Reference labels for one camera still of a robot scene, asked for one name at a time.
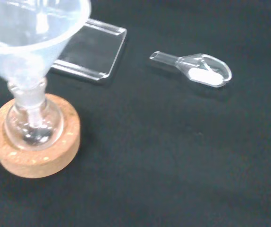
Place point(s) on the black cloth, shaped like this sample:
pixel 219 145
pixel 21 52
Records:
pixel 161 153

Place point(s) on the translucent plastic funnel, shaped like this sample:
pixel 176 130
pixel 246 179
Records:
pixel 19 35

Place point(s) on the clear funnel stand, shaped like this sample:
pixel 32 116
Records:
pixel 90 49

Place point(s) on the clear round-bottom flask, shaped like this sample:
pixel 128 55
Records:
pixel 35 127

